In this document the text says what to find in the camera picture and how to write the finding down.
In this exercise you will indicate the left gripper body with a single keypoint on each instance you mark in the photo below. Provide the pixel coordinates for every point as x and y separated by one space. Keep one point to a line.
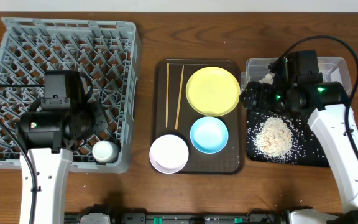
99 123

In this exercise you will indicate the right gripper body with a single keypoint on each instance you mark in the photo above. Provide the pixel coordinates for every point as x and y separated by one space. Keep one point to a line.
252 97

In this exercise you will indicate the white cup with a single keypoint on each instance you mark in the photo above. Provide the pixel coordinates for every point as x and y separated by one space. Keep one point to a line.
105 152

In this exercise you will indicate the light blue bowl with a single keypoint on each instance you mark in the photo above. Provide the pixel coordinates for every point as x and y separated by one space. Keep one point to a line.
209 135

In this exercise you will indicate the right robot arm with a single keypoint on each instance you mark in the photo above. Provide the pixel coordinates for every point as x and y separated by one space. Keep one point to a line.
325 108

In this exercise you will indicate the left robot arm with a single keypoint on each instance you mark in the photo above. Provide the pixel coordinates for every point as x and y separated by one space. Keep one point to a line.
49 136

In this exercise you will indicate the black waste tray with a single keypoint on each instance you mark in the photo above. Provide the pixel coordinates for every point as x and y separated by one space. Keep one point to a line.
306 152

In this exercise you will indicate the grey dishwasher rack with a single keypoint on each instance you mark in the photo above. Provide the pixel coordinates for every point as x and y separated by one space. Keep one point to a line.
107 53

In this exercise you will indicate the clear plastic waste bin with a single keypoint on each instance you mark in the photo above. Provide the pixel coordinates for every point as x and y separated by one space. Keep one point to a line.
332 68

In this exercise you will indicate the crumpled white paper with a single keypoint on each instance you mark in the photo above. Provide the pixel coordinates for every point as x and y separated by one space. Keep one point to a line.
268 78

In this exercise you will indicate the spilled rice pile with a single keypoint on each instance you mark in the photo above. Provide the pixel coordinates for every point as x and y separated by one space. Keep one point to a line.
273 137

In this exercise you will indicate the yellow plate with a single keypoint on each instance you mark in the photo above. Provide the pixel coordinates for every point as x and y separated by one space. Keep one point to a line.
212 91

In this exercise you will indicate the dark brown serving tray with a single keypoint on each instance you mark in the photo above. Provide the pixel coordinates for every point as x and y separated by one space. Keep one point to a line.
228 161

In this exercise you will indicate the pink bowl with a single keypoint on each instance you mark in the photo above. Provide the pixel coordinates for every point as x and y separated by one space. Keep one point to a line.
168 154

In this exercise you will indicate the right wooden chopstick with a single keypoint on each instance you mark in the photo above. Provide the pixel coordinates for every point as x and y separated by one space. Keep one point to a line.
179 98

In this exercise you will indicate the wooden chopstick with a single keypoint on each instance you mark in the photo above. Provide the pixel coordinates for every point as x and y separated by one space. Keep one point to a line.
167 94
179 98

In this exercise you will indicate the left wooden chopstick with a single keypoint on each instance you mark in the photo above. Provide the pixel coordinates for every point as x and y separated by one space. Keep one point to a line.
167 94

